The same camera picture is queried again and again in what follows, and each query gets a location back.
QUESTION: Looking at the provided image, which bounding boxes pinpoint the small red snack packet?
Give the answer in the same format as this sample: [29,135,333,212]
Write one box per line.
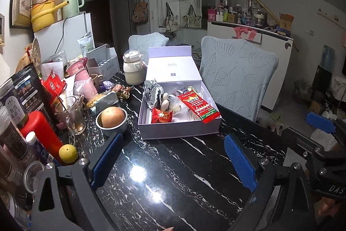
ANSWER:
[151,108,173,124]

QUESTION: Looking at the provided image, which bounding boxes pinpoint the long red seasoning packet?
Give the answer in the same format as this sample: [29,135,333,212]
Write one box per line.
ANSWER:
[178,90,221,124]

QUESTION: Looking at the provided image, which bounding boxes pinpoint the black white checkered cloth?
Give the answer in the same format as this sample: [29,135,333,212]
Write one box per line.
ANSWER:
[143,80,164,110]

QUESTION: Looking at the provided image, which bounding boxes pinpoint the person's right hand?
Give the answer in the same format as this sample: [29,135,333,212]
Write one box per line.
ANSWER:
[316,197,341,217]

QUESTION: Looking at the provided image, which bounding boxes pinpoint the steel bowl with bread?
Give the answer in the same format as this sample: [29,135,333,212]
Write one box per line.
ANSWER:
[96,106,128,138]

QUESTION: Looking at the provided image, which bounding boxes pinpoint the pink slippers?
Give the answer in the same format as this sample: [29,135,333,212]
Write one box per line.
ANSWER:
[256,111,284,136]

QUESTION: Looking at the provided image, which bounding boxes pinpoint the yellow lemon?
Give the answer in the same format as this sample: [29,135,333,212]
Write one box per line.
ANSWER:
[59,144,78,164]

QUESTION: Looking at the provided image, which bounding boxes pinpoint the glass mug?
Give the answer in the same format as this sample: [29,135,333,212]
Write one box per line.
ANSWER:
[55,96,86,136]

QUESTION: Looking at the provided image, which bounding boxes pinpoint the lavender open gift box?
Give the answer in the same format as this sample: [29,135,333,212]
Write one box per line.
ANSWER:
[138,81,222,139]

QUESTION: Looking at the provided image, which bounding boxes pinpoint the pink cup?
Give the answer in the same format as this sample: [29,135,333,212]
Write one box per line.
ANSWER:
[66,57,98,100]

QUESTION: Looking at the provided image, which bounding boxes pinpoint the red cylindrical can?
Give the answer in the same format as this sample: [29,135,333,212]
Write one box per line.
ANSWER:
[20,111,63,163]

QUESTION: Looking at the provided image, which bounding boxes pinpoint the cream ceramic jar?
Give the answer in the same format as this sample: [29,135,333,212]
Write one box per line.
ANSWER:
[123,50,147,86]

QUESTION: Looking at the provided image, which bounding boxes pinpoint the white cardboard box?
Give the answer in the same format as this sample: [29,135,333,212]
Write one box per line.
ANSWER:
[86,44,120,80]

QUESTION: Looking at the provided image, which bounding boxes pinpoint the near light blue chair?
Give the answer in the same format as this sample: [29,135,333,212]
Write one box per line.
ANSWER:
[200,36,279,122]

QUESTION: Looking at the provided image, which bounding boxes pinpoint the light blue chair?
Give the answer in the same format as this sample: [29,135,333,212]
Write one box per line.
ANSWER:
[200,36,279,122]
[128,32,169,64]

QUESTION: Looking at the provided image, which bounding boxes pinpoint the brown cardboard box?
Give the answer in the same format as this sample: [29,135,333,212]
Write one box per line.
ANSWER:
[279,13,294,32]

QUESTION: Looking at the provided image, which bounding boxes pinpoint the lavender box lid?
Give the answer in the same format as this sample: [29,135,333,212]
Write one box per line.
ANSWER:
[146,45,202,83]

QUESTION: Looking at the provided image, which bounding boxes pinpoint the black printed package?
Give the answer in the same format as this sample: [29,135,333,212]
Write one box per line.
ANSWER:
[1,63,53,126]

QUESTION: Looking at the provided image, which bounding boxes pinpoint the far light blue chair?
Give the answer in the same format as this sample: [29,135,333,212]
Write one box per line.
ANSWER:
[128,32,169,64]

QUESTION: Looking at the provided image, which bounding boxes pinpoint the white refrigerator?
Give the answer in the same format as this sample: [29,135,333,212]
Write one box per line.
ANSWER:
[34,12,95,61]

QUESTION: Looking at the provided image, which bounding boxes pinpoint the hanging brown tote bag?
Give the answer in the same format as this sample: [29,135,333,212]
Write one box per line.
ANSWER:
[132,0,148,24]

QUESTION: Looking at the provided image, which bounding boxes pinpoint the yellow enamel pot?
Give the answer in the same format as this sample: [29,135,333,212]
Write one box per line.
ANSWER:
[31,0,69,32]

